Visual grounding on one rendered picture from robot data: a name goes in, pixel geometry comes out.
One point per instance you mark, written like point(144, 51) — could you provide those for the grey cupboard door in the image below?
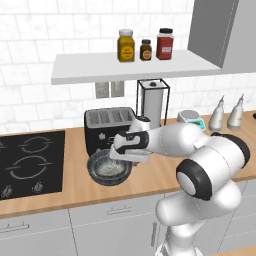
point(113, 238)

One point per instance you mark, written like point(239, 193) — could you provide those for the grey drawer front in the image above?
point(33, 240)
point(100, 218)

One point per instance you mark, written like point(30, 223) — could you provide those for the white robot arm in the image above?
point(206, 160)

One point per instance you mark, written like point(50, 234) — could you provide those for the white wall shelf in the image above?
point(126, 68)

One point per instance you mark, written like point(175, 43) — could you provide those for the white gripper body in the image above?
point(128, 156)

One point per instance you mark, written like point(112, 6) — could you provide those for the red spice jar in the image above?
point(165, 45)

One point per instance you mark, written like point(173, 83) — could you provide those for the white and teal kitchen scale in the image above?
point(190, 117)

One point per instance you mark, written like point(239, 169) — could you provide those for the small brown spice jar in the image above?
point(145, 50)

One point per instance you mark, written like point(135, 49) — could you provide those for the black toaster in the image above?
point(100, 133)

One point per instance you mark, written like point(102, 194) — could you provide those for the grey base cabinet run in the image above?
point(238, 220)

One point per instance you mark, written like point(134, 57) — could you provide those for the black hob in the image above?
point(30, 163)

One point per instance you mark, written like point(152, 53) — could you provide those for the grey wall socket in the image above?
point(117, 89)
point(102, 90)

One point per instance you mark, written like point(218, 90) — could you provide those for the grey hob knob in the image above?
point(6, 191)
point(37, 187)

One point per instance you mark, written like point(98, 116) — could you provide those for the grey wall cabinet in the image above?
point(241, 36)

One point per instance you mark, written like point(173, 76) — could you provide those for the grey open cabinet door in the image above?
point(208, 26)

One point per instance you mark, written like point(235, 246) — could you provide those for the yellow spice jar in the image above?
point(126, 46)

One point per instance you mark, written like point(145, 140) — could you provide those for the dark grey bowl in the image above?
point(108, 175)

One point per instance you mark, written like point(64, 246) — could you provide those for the white squeeze bottle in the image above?
point(235, 115)
point(216, 116)

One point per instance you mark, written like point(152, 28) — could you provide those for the white paper towel roll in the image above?
point(153, 105)

